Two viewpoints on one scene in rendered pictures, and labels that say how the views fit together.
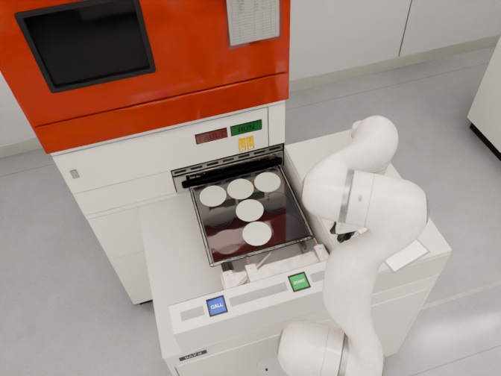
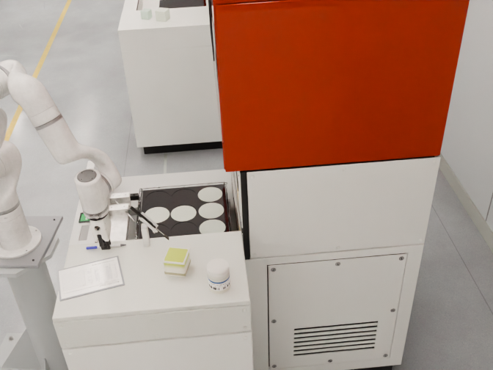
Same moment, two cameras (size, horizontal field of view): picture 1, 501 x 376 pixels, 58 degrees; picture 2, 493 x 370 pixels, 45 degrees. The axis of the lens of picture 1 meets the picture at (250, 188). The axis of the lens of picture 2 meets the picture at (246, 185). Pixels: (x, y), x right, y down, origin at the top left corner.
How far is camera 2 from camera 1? 2.35 m
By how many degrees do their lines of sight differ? 69
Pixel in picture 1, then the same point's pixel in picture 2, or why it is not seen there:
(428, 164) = not seen: outside the picture
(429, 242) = (70, 305)
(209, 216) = (188, 191)
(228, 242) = (155, 199)
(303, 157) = (218, 241)
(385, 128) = (16, 77)
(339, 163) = (10, 64)
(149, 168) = not seen: hidden behind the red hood
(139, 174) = not seen: hidden behind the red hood
